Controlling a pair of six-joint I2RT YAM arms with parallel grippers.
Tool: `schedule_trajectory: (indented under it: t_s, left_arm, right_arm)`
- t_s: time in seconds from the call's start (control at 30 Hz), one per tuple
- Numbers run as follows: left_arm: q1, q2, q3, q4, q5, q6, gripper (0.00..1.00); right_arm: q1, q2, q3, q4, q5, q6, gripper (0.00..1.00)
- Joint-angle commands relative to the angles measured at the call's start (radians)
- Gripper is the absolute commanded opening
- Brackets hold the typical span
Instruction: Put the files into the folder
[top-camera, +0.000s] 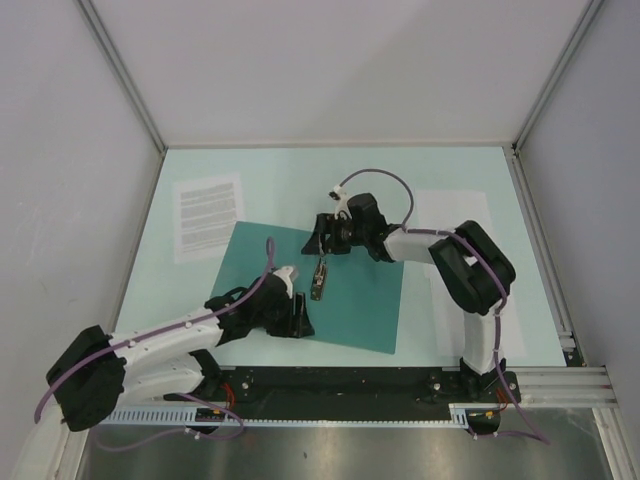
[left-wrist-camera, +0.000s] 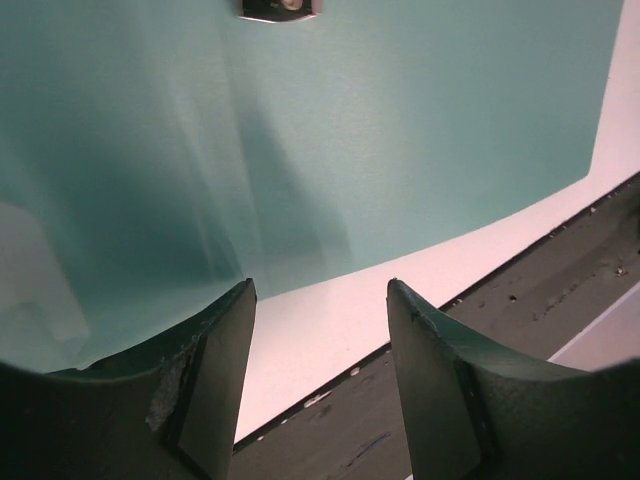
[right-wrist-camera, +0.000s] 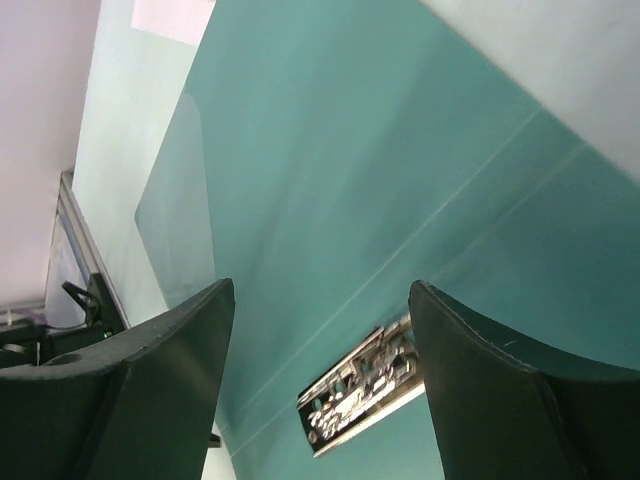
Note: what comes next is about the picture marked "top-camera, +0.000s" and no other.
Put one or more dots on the teal folder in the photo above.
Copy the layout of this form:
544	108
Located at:
361	297

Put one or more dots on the aluminium frame rail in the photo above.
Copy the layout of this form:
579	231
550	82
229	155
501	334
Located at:
565	387

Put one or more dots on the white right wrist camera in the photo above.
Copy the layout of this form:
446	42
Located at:
340	196

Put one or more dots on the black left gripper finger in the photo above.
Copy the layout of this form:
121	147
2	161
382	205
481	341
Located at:
301	320
285	330

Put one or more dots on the printed white paper sheet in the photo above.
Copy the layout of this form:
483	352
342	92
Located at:
205	211

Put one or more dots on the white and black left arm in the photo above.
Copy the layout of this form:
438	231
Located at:
99	372

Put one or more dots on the chrome folder clip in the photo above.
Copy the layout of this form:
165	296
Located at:
319	279

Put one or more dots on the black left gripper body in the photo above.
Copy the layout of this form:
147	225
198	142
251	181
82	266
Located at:
282	312

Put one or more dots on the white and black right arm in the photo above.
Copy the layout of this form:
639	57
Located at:
475	272

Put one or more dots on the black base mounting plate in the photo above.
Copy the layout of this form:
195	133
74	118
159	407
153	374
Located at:
350	393

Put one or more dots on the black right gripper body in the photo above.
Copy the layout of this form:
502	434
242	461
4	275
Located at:
344	233

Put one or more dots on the grey slotted cable duct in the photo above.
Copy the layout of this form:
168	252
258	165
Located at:
192	415

